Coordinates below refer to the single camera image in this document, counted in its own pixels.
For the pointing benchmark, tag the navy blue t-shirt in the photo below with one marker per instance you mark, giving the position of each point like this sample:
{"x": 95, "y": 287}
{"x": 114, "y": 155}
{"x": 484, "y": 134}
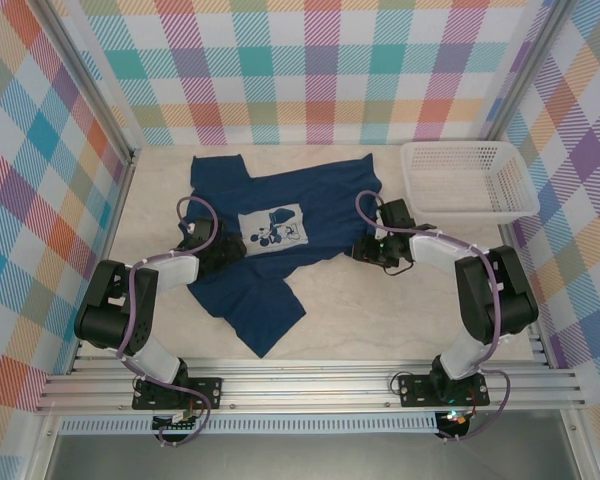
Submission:
{"x": 260, "y": 300}

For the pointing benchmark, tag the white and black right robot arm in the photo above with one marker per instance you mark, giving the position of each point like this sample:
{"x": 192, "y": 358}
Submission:
{"x": 440, "y": 250}

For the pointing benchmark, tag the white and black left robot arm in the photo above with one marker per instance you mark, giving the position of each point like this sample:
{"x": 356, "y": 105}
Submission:
{"x": 175, "y": 270}

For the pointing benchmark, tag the white perforated plastic basket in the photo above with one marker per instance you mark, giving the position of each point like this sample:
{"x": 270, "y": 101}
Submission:
{"x": 460, "y": 195}

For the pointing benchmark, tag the small circuit board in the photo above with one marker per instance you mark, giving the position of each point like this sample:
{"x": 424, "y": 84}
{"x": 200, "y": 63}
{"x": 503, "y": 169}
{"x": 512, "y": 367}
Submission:
{"x": 177, "y": 425}
{"x": 455, "y": 420}

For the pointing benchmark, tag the grey sheet metal panel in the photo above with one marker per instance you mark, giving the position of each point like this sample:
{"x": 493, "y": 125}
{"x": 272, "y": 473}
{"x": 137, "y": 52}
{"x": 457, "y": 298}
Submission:
{"x": 305, "y": 460}

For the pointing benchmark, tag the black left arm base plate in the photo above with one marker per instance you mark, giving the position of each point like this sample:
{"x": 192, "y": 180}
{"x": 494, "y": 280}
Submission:
{"x": 210, "y": 392}

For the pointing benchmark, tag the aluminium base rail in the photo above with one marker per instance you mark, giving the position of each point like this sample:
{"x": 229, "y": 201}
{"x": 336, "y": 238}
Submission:
{"x": 305, "y": 385}

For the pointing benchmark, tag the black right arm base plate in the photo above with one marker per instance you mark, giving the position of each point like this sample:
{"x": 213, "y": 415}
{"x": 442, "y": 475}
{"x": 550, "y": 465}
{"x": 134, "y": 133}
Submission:
{"x": 412, "y": 392}

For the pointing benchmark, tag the aluminium frame post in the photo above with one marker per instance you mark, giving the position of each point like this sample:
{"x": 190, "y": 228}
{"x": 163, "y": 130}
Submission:
{"x": 91, "y": 85}
{"x": 526, "y": 75}

